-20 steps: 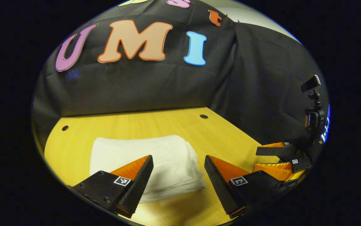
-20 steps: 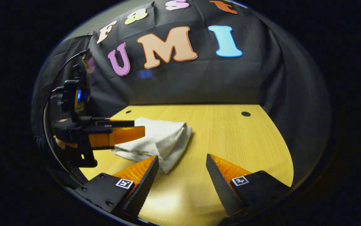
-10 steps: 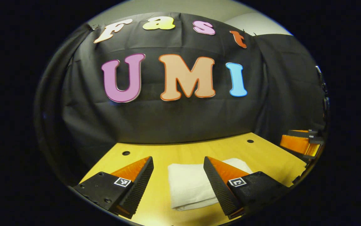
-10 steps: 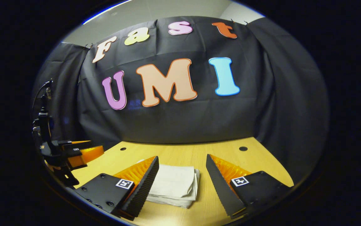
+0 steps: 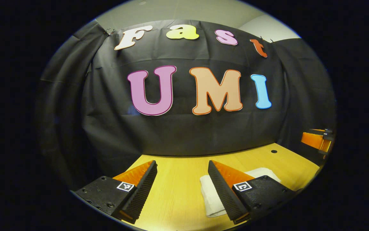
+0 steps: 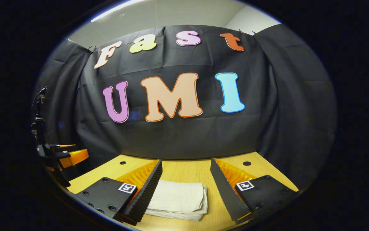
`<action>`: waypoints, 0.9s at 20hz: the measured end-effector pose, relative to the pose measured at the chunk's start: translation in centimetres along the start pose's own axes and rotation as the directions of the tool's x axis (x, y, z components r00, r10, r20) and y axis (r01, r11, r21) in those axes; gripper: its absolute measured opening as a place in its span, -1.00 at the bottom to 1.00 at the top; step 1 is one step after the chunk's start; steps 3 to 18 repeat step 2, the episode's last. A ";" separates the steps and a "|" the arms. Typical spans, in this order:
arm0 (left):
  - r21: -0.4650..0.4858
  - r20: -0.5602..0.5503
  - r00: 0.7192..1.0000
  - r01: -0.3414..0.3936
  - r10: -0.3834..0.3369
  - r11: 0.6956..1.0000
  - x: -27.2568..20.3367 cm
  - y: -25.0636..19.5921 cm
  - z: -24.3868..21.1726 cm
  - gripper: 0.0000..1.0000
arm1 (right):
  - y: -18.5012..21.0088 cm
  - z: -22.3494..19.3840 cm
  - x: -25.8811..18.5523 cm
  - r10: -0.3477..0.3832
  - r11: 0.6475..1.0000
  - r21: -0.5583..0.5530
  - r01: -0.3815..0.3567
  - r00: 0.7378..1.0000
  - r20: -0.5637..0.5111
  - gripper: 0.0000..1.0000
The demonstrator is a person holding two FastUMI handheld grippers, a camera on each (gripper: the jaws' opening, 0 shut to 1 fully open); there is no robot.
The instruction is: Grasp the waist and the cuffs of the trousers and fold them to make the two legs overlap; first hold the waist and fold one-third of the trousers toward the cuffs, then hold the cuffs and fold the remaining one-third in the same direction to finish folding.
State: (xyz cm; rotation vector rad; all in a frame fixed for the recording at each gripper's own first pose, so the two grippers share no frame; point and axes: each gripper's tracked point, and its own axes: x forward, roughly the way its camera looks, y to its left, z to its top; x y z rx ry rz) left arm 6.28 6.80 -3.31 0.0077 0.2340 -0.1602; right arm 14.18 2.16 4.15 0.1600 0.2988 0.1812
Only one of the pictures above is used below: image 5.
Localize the black backdrop cloth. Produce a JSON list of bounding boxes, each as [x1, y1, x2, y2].
[[37, 19, 337, 190]]

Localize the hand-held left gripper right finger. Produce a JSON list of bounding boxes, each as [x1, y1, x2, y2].
[[208, 160, 297, 224]]

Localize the white jeans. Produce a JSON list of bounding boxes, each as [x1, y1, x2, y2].
[[200, 167, 281, 218]]

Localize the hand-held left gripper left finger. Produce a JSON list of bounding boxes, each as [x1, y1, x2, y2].
[[74, 160, 158, 224]]

